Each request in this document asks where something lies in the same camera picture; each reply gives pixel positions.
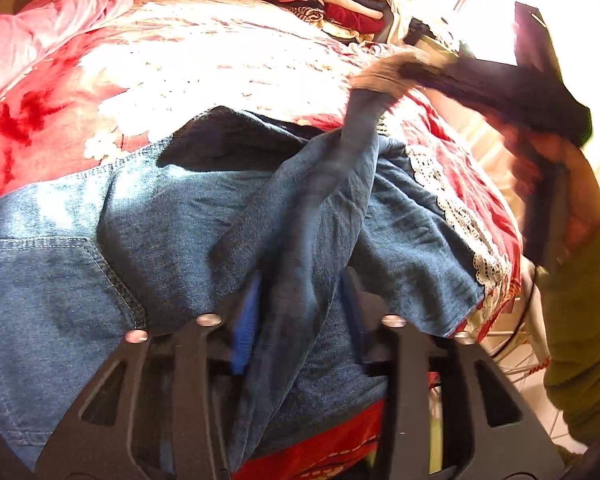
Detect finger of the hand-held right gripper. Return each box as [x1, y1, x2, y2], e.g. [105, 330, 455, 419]
[397, 55, 486, 107]

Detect white wire rack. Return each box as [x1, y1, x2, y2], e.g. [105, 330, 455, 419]
[480, 260, 553, 378]

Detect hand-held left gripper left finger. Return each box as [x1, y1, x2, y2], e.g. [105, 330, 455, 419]
[35, 270, 263, 480]

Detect blue denim pants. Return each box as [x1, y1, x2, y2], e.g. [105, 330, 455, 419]
[0, 50, 486, 472]

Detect person's right hand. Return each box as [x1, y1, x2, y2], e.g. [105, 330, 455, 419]
[485, 110, 600, 263]

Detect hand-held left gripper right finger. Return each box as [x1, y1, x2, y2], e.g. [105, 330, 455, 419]
[341, 266, 566, 480]

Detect pile of folded clothes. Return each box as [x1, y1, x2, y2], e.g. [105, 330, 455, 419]
[255, 0, 396, 43]

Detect pink duvet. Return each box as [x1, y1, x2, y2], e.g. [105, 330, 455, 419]
[0, 0, 152, 106]

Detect red floral blanket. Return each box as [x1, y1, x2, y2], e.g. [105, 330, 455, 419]
[0, 0, 523, 480]

